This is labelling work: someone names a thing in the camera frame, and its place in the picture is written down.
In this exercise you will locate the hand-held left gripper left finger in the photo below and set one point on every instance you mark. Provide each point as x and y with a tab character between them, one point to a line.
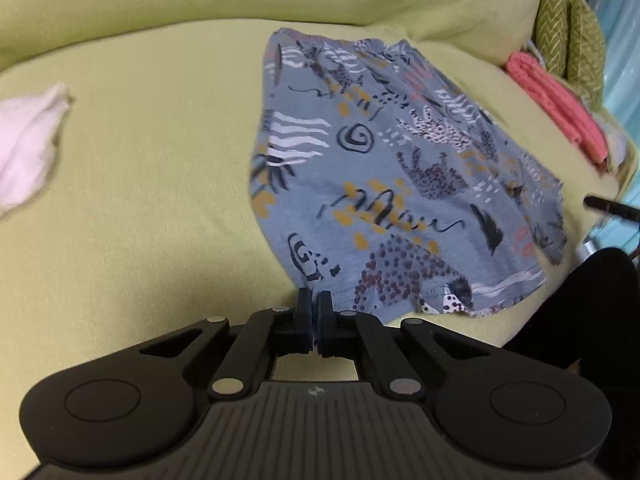
304	320

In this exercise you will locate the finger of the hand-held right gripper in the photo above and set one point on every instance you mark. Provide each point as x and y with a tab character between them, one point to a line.
612	206

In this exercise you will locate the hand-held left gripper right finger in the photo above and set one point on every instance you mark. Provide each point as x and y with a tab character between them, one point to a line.
326	320

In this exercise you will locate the blue patterned shorts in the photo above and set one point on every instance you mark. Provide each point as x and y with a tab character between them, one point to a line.
380	170

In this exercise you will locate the pale blue cloth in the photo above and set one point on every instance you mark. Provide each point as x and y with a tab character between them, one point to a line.
615	145

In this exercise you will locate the person's black-clad leg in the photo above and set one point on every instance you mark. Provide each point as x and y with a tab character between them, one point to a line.
585	310

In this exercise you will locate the pink folded cloth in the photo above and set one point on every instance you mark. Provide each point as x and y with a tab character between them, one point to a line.
555	100

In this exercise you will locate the light blue curtain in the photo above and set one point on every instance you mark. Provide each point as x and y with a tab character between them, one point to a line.
620	60

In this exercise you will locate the green sofa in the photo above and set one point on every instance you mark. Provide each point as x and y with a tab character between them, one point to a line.
150	185

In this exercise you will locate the white cloth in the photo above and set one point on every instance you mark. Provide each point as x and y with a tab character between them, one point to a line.
27	145

